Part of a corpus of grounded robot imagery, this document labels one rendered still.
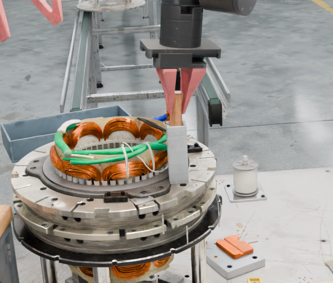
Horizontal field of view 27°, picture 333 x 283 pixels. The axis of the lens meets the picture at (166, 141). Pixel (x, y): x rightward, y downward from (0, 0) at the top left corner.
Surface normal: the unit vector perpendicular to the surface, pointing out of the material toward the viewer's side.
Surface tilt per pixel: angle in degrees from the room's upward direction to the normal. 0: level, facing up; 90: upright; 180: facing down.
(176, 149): 90
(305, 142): 0
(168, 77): 110
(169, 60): 89
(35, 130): 90
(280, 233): 0
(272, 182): 0
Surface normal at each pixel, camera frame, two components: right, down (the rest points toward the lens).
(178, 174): 0.06, 0.36
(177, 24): -0.18, 0.33
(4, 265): 0.99, 0.00
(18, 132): 0.36, 0.32
